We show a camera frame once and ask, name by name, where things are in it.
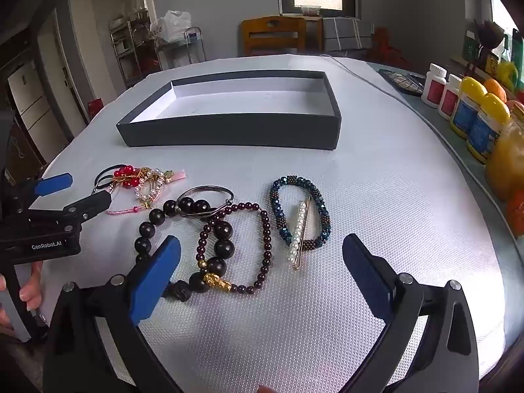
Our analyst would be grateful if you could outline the silver bangle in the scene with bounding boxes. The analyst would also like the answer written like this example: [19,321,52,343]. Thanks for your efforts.
[177,186,235,219]

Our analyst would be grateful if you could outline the white bottle red label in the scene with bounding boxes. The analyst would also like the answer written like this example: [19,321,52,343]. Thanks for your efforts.
[421,63,448,109]
[438,74,463,121]

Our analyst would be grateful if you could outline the phone with patterned case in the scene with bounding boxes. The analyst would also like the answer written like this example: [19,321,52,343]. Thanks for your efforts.
[379,69,426,97]

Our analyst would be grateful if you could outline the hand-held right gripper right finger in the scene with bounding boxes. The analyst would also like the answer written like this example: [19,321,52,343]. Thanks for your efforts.
[342,233,479,393]

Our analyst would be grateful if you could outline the red bead gold ornament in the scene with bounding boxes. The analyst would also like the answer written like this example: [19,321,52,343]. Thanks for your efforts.
[111,164,142,191]

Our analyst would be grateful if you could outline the metal storage rack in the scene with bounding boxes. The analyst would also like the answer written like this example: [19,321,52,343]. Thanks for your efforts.
[108,8,162,86]

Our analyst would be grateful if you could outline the wooden chair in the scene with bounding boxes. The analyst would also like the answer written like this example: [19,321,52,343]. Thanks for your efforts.
[239,16,308,57]

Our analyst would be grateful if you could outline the pink cord pearl ornament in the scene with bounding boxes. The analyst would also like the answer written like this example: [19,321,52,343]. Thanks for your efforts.
[105,167,187,215]

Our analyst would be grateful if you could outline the amber jar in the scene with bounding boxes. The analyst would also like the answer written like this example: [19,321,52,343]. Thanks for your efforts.
[485,106,524,201]

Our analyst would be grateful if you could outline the grey cable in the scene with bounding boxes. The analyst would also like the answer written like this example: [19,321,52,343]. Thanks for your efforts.
[321,53,508,222]

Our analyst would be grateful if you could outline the white refrigerator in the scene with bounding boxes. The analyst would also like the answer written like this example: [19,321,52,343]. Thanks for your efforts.
[6,59,56,162]

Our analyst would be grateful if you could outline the dark grey shallow box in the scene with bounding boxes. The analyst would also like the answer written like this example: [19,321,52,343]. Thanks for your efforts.
[116,69,342,151]

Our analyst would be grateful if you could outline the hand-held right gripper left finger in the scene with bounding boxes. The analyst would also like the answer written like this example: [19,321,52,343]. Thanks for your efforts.
[43,235,183,393]

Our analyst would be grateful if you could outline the orange fruit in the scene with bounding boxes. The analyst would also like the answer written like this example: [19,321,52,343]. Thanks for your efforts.
[483,79,508,103]

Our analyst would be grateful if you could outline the large black bead bracelet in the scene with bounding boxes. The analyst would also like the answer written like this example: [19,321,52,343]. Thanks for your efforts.
[134,197,236,300]

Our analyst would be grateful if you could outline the pearl hair clip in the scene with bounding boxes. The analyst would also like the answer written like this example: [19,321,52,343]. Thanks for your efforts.
[288,196,312,270]

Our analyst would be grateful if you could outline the folded grey checked cloth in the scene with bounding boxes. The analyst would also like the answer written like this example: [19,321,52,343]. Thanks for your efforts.
[321,17,373,52]

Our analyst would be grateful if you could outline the white textured mat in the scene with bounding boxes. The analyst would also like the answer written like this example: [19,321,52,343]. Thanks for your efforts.
[39,53,506,393]

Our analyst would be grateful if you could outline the black hair tie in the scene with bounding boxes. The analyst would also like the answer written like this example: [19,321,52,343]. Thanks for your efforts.
[94,165,123,193]

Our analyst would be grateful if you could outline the small steel cart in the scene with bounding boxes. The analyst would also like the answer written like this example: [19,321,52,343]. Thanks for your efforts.
[156,27,206,66]

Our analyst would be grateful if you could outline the green box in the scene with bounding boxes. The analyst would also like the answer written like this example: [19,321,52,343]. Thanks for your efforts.
[462,33,481,64]

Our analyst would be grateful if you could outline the white plastic bag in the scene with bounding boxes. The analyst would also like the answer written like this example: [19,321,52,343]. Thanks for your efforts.
[151,10,192,44]

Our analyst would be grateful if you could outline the blue beaded bracelet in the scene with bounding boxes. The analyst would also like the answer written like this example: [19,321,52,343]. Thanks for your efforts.
[269,176,330,251]

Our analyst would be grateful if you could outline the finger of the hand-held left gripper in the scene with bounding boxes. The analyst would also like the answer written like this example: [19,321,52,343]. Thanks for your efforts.
[16,173,73,210]
[28,192,113,232]

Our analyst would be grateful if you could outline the red cloth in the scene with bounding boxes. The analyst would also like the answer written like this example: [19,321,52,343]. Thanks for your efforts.
[370,28,404,60]

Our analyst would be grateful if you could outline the garnet bead bracelet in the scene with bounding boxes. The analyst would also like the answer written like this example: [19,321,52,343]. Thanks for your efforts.
[196,201,273,295]

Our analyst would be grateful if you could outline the person's left hand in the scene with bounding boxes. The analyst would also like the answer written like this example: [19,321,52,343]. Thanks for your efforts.
[0,263,45,330]

